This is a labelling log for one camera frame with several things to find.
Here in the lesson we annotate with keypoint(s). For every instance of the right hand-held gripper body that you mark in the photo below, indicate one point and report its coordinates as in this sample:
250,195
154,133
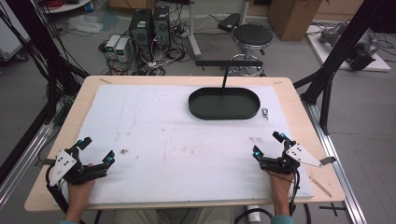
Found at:
291,157

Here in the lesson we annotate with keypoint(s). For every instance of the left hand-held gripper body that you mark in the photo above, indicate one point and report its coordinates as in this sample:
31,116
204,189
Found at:
63,165

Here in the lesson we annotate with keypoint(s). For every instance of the person's left hand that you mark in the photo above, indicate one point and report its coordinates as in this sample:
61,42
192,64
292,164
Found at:
79,190

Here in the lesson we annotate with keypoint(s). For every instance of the person's right hand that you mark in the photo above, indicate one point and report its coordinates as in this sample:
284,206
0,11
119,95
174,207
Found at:
281,186

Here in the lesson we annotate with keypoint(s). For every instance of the grey tape piece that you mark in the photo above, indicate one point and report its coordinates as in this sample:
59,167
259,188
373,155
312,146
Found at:
46,161

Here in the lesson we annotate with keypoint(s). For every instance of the small silver metal clip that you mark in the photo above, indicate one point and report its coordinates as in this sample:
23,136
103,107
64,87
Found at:
265,113

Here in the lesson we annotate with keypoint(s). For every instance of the dark tape piece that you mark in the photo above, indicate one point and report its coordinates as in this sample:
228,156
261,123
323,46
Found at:
328,160

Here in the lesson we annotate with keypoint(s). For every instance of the thin wooden stick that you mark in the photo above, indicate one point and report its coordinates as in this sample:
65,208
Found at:
320,186

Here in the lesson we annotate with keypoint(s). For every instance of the black oval tray stand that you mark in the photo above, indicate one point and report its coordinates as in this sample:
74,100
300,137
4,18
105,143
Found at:
224,105

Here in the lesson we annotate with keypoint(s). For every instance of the white cylinder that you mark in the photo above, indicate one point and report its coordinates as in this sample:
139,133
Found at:
253,214

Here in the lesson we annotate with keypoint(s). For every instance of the black tape cross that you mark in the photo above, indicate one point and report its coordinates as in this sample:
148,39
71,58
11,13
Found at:
333,209

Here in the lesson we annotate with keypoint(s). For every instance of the white foam mat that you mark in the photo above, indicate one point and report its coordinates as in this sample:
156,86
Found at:
186,155

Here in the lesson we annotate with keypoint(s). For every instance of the white floor board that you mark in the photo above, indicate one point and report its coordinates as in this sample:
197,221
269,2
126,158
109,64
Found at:
323,56

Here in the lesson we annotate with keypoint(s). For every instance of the white power supply unit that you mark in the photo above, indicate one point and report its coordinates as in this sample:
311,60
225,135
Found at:
122,50
112,46

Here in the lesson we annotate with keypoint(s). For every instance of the black round stool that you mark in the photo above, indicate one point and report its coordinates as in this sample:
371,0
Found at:
252,34

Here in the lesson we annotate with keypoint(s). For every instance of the grey robot part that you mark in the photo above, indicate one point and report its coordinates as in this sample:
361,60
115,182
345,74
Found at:
330,33

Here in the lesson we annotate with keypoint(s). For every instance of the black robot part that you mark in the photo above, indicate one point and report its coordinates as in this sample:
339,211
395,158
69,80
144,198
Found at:
362,56

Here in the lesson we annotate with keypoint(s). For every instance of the brown cardboard box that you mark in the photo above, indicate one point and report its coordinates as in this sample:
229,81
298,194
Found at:
292,18

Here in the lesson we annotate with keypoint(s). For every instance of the clear plastic bag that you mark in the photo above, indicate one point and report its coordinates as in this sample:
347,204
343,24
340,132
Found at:
84,23

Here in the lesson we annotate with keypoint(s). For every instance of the black computer tower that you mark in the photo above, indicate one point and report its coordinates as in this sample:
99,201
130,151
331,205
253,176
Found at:
140,34
161,26

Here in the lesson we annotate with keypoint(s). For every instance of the black flat case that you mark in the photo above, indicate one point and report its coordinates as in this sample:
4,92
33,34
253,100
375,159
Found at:
229,22

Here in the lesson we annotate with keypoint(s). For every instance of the white desk leg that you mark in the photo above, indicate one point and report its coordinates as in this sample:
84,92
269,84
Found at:
193,34

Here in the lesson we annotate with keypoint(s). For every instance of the aluminium rail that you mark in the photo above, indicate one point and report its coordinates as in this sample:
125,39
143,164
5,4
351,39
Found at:
21,168
339,174

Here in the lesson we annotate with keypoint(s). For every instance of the black frame strut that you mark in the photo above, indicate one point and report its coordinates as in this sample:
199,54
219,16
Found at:
339,46
40,43

